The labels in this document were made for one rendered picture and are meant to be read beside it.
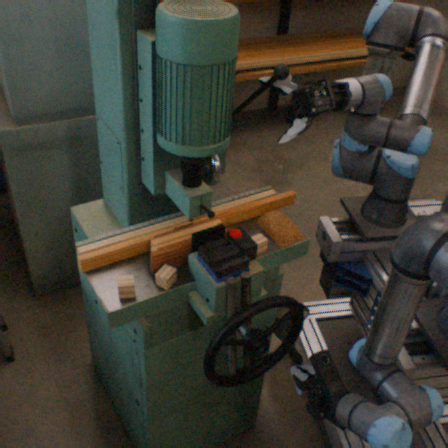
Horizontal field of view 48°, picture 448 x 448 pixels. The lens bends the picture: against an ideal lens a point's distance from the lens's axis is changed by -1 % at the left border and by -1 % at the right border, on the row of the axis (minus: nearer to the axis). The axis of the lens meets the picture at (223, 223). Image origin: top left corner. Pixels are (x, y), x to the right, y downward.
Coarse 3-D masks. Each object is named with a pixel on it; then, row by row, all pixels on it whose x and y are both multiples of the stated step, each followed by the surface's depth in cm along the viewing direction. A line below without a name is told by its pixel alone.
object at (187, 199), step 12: (180, 168) 137; (168, 180) 135; (180, 180) 132; (168, 192) 137; (180, 192) 130; (192, 192) 128; (204, 192) 129; (180, 204) 132; (192, 204) 128; (204, 204) 130; (192, 216) 131
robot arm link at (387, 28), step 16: (384, 0) 146; (368, 16) 145; (384, 16) 143; (400, 16) 142; (416, 16) 141; (368, 32) 147; (384, 32) 145; (400, 32) 143; (416, 32) 142; (368, 48) 150; (384, 48) 146; (400, 48) 146; (368, 64) 151; (384, 64) 148; (336, 144) 161; (336, 160) 160; (352, 160) 158; (368, 160) 157; (352, 176) 161; (368, 176) 158
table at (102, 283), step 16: (240, 224) 147; (256, 224) 147; (272, 240) 142; (304, 240) 143; (144, 256) 133; (256, 256) 136; (272, 256) 139; (288, 256) 143; (80, 272) 132; (96, 272) 127; (112, 272) 128; (128, 272) 128; (144, 272) 129; (96, 288) 123; (112, 288) 123; (144, 288) 124; (160, 288) 125; (176, 288) 125; (192, 288) 128; (96, 304) 125; (112, 304) 119; (128, 304) 120; (144, 304) 122; (160, 304) 125; (192, 304) 128; (240, 304) 127; (112, 320) 119; (128, 320) 122; (208, 320) 123
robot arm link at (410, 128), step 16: (432, 16) 140; (432, 32) 139; (416, 48) 143; (432, 48) 137; (416, 64) 138; (432, 64) 135; (416, 80) 134; (432, 80) 133; (416, 96) 131; (432, 96) 132; (400, 112) 133; (416, 112) 129; (400, 128) 127; (416, 128) 127; (384, 144) 130; (400, 144) 128; (416, 144) 126
